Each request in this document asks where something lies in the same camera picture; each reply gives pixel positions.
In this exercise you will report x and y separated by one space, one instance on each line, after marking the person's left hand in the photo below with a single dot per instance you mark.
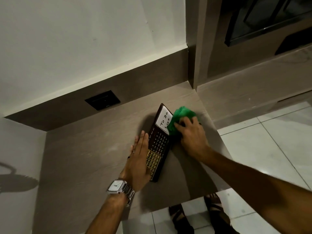
136 168

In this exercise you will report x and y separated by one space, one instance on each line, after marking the person's left forearm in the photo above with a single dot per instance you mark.
107 216

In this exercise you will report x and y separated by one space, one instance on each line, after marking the black framed window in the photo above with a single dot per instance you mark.
265 17

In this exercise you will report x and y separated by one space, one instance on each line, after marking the person's left black sandal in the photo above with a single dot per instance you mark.
180 219

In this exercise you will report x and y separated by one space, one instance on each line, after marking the person's right black sandal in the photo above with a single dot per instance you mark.
218 214

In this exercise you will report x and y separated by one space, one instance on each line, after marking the person's right hand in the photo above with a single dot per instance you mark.
195 141

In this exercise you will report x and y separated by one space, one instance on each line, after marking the person's right fingers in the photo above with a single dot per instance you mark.
186 121

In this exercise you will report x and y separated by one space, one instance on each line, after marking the black wall socket plate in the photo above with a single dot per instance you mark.
102 100

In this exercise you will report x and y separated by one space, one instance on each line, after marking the green cleaning cloth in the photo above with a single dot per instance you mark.
179 114

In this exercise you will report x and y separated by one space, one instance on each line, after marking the person's right forearm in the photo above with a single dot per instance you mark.
256 190

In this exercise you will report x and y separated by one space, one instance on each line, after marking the silver square wristwatch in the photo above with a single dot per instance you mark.
117 186

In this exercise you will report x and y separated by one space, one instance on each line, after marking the dark brown desk calendar board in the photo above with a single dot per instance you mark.
158 143

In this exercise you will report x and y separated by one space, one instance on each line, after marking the person's left fingers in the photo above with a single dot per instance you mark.
141 146

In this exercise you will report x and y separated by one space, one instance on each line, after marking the person's black sandal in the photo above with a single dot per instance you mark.
180 219
218 214

